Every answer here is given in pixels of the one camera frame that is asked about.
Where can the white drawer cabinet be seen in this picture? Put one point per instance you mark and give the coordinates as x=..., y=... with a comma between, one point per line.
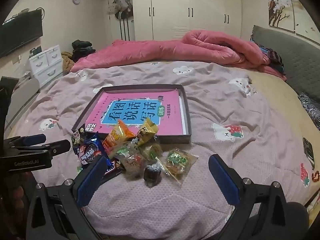
x=46, y=65

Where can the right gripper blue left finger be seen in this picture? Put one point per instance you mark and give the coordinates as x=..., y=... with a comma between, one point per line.
x=88, y=180

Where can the grey padded headboard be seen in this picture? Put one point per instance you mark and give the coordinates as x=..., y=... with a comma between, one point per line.
x=300, y=59

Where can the pink Chinese workbook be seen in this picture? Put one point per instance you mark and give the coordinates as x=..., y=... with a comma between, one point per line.
x=164, y=108

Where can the clear red snack packet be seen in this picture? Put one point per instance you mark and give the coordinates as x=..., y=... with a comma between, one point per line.
x=131, y=160

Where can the light green mooncake packet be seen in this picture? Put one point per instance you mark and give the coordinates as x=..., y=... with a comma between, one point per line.
x=151, y=149

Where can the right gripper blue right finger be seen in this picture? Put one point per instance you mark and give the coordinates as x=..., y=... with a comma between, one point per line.
x=227, y=179

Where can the black smartphone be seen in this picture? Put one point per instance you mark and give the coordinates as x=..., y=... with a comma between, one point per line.
x=308, y=150

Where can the dark patterned pillow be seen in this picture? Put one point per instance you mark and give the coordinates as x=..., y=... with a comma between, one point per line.
x=311, y=109

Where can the dark wrapped round candy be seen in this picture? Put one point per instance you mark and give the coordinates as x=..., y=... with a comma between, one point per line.
x=152, y=175

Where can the person's left hand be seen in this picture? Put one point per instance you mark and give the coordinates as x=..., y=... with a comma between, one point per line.
x=15, y=204

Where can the orange rice cracker packet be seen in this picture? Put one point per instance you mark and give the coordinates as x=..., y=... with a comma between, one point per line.
x=119, y=134

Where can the blue Oreo packet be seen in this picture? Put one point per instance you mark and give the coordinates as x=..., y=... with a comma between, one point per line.
x=90, y=149

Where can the pink quilt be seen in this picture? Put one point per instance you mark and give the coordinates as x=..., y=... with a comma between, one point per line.
x=196, y=45

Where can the folded colourful clothes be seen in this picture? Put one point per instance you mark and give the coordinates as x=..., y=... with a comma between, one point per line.
x=276, y=61

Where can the green pea snack packet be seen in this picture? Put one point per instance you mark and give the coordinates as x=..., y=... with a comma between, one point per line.
x=78, y=138

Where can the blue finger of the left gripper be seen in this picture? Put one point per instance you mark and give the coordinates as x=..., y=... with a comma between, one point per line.
x=33, y=140
x=59, y=147

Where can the yellow cow bread packet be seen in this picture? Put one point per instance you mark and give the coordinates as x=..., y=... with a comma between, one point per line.
x=148, y=130

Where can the pile of dark clothes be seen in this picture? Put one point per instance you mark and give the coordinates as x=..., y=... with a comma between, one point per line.
x=81, y=49

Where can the flower tree wall painting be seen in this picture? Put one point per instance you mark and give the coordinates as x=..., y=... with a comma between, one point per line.
x=290, y=15

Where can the mauve cartoon bed sheet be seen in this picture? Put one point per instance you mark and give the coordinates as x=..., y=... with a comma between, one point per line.
x=180, y=144

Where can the cream wardrobe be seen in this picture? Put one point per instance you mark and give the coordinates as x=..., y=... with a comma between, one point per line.
x=172, y=19

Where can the shallow dark cardboard box tray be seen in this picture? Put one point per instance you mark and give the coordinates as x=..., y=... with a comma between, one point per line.
x=164, y=139

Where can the brown Snickers bar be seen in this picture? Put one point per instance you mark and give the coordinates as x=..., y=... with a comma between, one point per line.
x=116, y=169

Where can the black wall television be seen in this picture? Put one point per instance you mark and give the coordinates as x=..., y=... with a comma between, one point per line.
x=19, y=31

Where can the hanging bags and hats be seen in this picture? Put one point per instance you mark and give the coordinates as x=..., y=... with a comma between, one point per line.
x=121, y=9

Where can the brown plush toy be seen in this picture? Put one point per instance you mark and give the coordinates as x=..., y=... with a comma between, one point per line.
x=67, y=62

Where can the clear green pastry packet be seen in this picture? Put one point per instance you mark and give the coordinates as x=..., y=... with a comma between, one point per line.
x=177, y=164

